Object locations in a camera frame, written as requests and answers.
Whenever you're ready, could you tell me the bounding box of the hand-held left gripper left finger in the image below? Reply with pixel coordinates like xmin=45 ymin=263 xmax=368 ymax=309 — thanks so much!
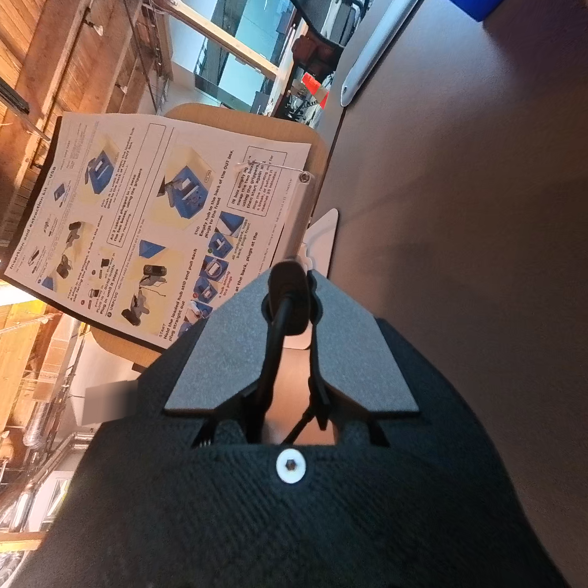
xmin=164 ymin=269 xmax=274 ymax=443

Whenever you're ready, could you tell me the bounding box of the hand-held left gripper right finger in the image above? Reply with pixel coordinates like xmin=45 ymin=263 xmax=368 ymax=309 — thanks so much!
xmin=307 ymin=270 xmax=420 ymax=431

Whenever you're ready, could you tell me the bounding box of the dark grey usb hub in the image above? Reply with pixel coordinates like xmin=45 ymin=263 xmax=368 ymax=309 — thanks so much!
xmin=248 ymin=258 xmax=319 ymax=445

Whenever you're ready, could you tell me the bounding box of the translucent plastic bin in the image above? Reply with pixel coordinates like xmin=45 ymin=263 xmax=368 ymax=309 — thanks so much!
xmin=449 ymin=0 xmax=503 ymax=22

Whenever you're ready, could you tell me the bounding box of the white stand base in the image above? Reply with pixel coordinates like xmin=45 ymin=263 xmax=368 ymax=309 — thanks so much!
xmin=282 ymin=208 xmax=341 ymax=352

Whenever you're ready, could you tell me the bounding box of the printed instruction sheet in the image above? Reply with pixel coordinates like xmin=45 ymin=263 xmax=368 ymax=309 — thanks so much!
xmin=2 ymin=111 xmax=314 ymax=343

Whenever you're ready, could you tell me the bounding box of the orange traffic cone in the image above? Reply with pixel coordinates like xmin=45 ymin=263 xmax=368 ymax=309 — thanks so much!
xmin=301 ymin=73 xmax=330 ymax=110

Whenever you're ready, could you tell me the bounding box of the black office chair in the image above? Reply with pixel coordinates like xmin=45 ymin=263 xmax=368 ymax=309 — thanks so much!
xmin=292 ymin=0 xmax=364 ymax=47

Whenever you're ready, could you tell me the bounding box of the silver ventilation duct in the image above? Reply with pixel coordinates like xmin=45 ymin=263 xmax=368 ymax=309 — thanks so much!
xmin=21 ymin=400 xmax=92 ymax=465

